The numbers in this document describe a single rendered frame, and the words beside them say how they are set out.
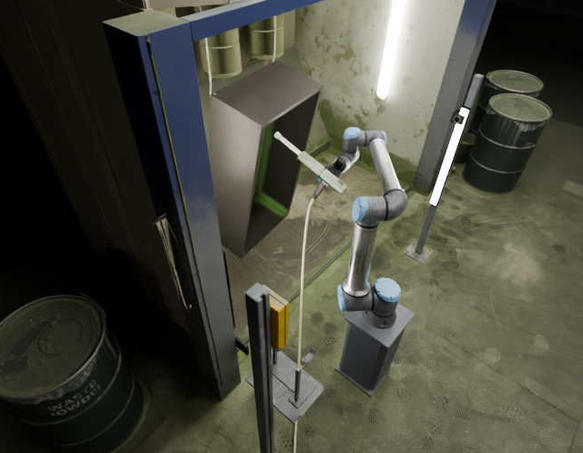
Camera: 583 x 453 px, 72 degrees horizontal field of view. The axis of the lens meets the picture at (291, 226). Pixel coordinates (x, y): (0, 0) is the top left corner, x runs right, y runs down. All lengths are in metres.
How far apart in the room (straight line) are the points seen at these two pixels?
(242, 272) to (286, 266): 0.38
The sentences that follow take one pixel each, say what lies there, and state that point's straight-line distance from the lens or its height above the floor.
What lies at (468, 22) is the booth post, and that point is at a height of 1.70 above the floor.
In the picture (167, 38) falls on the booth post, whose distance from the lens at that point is 1.31.
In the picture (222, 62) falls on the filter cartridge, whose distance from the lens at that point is 3.57.
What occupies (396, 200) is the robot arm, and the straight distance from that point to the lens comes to 1.92.
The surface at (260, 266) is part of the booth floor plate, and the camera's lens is 3.47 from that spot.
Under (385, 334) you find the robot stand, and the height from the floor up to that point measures 0.64.
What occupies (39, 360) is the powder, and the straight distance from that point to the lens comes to 2.34.
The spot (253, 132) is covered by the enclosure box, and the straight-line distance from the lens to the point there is 2.17.
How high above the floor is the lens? 2.66
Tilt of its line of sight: 43 degrees down
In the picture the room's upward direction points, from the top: 1 degrees clockwise
